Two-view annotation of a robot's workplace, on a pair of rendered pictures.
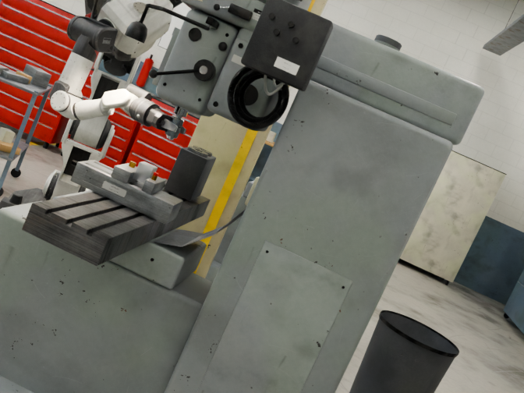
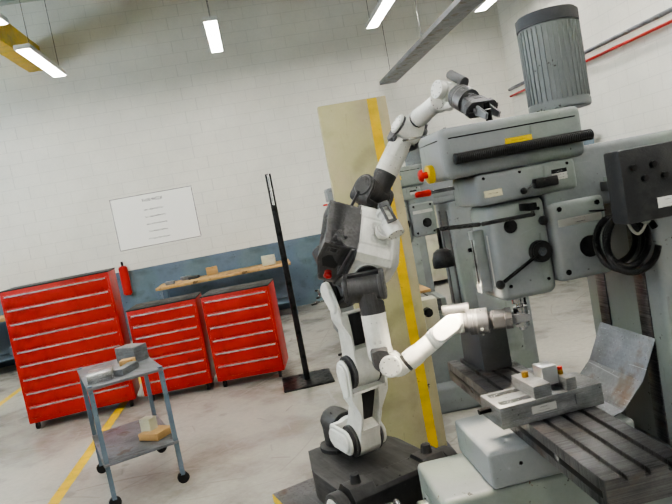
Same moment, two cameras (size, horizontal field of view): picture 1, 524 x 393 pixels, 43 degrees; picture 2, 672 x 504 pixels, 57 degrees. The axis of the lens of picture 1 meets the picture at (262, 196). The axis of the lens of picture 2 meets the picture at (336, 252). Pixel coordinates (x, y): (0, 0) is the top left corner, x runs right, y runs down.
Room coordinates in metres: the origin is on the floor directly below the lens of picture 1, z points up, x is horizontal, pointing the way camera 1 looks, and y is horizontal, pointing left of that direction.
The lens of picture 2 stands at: (0.45, 1.38, 1.73)
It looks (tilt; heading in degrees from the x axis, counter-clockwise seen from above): 5 degrees down; 348
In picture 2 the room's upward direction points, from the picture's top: 11 degrees counter-clockwise
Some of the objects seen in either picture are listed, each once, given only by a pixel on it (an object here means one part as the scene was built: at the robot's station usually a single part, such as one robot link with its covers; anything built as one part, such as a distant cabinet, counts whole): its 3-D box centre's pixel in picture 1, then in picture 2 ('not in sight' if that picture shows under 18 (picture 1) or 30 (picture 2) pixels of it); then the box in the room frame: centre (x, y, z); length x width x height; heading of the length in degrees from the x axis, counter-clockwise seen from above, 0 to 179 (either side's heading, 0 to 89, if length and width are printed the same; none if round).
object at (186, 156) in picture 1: (191, 171); (483, 339); (2.82, 0.32, 1.05); 0.22 x 0.12 x 0.20; 177
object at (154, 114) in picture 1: (155, 118); (494, 320); (2.39, 0.46, 1.23); 0.13 x 0.12 x 0.10; 153
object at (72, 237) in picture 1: (139, 210); (535, 407); (2.35, 0.38, 0.91); 1.24 x 0.23 x 0.08; 174
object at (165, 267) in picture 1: (128, 235); (541, 435); (2.35, 0.38, 0.81); 0.50 x 0.35 x 0.12; 84
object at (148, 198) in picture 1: (130, 185); (539, 393); (2.23, 0.42, 1.00); 0.35 x 0.15 x 0.11; 87
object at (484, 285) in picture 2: (169, 58); (480, 261); (2.36, 0.49, 1.45); 0.04 x 0.04 x 0.21; 84
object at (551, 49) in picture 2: not in sight; (552, 62); (2.32, 0.13, 2.05); 0.20 x 0.20 x 0.32
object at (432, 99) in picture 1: (356, 70); (638, 165); (2.30, -0.12, 1.66); 0.80 x 0.23 x 0.20; 84
